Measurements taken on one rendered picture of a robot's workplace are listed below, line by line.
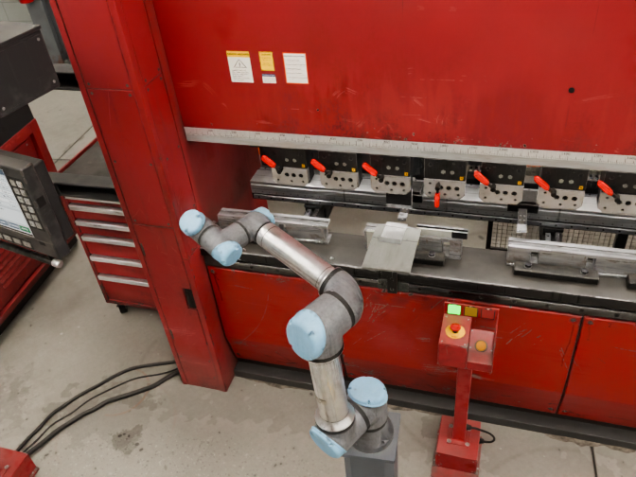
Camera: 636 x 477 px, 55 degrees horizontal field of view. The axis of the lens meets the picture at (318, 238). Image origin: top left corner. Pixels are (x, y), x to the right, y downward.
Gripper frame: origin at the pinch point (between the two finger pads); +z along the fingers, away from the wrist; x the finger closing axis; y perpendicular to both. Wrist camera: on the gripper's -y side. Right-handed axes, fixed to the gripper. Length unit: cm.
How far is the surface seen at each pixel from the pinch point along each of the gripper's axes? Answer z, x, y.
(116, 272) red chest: 99, -26, -116
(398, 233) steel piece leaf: 46, 36, 37
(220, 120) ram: 8, 45, -35
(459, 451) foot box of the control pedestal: 101, -32, 85
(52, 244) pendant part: -21, -23, -51
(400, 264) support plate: 36, 23, 45
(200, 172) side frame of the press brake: 32, 29, -49
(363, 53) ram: -12, 76, 18
